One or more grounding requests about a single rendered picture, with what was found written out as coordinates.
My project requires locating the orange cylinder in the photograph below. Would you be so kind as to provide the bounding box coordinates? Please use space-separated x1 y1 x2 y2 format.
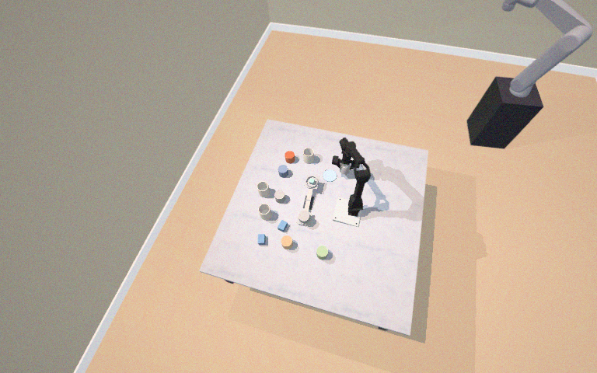
281 235 293 249
285 151 295 163

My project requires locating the blue cylinder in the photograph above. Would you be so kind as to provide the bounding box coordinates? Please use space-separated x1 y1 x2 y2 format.
278 165 288 178

